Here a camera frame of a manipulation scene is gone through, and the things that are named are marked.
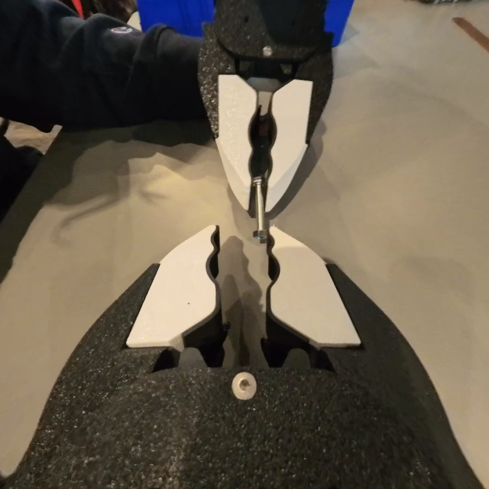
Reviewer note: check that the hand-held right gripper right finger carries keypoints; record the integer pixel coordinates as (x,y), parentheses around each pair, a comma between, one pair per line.
(309,298)

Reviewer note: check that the silver metal nut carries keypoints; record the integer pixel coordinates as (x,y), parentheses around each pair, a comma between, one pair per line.
(257,180)

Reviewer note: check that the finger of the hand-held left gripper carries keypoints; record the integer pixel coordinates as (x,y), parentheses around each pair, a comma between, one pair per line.
(292,126)
(233,126)

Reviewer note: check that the blue plastic bin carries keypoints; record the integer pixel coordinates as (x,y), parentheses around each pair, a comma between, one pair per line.
(172,15)

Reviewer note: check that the silver metal bolt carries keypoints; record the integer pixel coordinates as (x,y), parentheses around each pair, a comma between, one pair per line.
(259,210)

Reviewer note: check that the person's left forearm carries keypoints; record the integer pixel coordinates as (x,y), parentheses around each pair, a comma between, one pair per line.
(133,76)

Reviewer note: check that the orange traffic cone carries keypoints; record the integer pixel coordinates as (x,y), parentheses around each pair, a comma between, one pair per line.
(78,7)

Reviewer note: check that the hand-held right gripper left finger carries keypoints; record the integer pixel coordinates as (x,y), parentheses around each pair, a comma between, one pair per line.
(179,298)

